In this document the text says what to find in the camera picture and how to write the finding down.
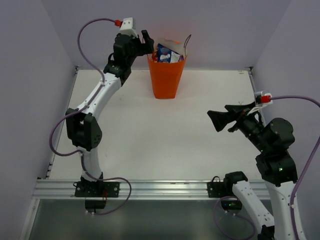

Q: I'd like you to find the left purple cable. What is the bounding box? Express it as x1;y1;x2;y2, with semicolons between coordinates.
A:
48;18;133;216

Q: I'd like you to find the orange paper bag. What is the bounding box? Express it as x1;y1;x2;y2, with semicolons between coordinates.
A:
146;34;193;100

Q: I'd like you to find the aluminium mounting rail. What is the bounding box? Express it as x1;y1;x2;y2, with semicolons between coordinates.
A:
32;179;209;201

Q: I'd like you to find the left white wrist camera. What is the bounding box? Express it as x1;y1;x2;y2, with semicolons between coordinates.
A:
119;17;138;38

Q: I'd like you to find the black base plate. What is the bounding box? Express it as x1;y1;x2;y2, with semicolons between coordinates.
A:
73;181;120;198
206;175;235;198

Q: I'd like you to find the purple cable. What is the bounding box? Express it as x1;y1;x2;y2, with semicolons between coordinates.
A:
213;94;320;240
48;18;133;216

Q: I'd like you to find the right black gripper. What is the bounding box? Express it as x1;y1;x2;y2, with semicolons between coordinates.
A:
208;100;271;153

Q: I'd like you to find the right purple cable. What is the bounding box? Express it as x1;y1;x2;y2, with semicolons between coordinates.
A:
213;94;320;240

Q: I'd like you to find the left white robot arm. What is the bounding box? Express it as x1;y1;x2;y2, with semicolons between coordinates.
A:
65;30;154;197

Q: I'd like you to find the red snack packet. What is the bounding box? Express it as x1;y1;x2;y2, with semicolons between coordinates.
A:
151;51;158;62

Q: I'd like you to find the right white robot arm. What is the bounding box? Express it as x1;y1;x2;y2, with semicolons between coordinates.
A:
207;103;306;240

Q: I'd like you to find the blue snack packet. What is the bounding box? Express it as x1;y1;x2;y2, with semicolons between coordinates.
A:
156;43;184;64

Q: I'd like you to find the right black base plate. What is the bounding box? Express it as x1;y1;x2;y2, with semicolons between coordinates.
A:
206;175;235;198

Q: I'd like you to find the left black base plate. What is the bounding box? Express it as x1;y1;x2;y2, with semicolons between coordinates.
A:
73;181;120;198

